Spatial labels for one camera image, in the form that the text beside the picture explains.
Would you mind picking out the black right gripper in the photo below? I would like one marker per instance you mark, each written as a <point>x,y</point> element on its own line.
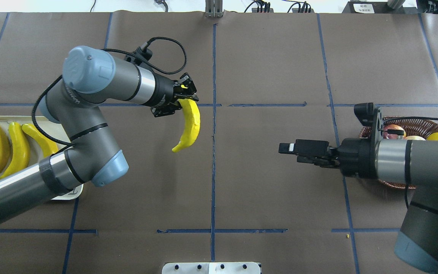
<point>351,156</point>

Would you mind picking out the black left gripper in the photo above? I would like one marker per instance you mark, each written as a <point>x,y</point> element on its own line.
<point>163,94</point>

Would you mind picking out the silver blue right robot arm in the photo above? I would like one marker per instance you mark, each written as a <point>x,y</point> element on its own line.
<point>414,162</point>

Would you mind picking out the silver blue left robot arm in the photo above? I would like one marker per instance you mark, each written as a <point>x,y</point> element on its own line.
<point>90,77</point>

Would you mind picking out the brown wicker basket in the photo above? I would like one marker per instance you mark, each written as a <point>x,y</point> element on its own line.
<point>413,127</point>

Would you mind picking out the red yellow apple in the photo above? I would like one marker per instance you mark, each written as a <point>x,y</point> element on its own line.
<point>393,131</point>

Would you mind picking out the aluminium frame post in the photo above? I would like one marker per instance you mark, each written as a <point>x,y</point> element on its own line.
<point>214,8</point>

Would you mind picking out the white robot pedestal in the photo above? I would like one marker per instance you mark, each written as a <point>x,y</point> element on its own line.
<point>212,268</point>

